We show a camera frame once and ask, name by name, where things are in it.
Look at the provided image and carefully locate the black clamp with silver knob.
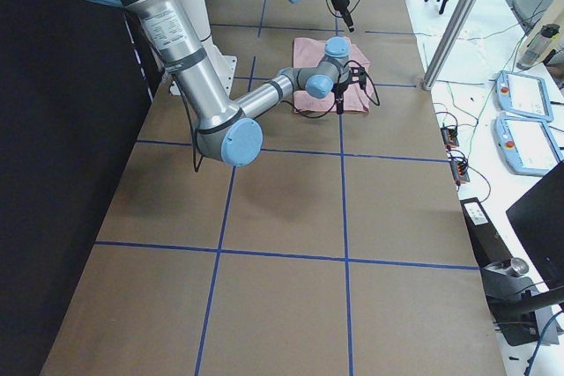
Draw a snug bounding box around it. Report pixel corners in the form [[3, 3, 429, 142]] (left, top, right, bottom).
[[480, 257, 563, 347]]

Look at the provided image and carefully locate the clear water bottle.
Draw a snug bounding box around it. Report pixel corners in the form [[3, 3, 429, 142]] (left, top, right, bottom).
[[516, 24, 560, 70]]

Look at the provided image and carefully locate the aluminium frame post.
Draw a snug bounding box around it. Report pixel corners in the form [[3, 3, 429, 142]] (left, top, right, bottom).
[[420, 0, 508, 92]]

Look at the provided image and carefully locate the far blue teach pendant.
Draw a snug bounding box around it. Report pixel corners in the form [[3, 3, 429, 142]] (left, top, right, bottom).
[[495, 70, 553, 122]]

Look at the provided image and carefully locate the black power adapter box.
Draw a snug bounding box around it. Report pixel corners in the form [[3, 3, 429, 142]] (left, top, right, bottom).
[[460, 197, 513, 268]]

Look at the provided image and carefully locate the pink snoopy t-shirt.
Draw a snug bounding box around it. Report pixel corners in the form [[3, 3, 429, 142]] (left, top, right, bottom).
[[293, 36, 371, 115]]

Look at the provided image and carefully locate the black monitor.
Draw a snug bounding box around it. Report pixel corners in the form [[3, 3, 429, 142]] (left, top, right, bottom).
[[506, 163, 563, 288]]

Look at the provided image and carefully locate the far orange terminal block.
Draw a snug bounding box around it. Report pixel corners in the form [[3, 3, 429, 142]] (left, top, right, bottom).
[[441, 125, 459, 151]]

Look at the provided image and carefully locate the near blue teach pendant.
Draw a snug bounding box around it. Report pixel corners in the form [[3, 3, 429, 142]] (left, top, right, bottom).
[[493, 114, 563, 177]]

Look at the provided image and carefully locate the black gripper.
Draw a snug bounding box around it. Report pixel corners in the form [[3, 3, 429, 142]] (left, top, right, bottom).
[[333, 81, 348, 114], [332, 0, 355, 32]]

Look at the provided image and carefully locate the blue teach pendant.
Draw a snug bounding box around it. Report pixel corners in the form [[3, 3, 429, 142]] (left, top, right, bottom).
[[495, 70, 553, 122], [493, 114, 563, 177]]

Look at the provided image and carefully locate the orange terminal block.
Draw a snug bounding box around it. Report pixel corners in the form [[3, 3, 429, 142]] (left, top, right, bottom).
[[449, 157, 470, 186], [441, 125, 459, 151]]

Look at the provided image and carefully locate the near orange terminal block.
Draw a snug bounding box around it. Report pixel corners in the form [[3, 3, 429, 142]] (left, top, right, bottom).
[[449, 157, 470, 186]]

